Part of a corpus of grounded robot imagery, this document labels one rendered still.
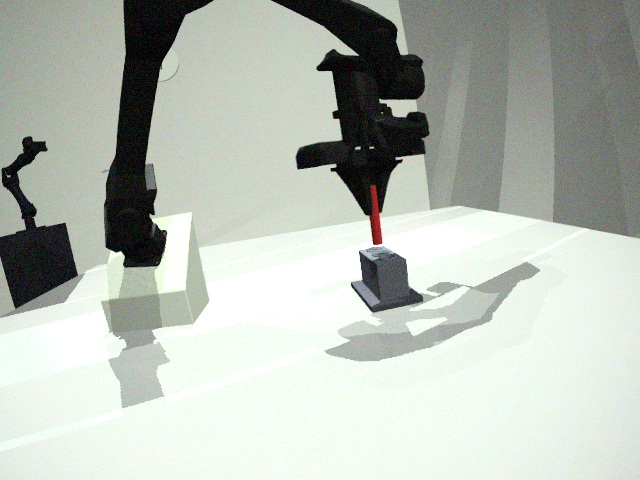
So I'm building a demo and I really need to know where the red peg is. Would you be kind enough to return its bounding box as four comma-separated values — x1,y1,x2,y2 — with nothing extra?
370,185,382,245

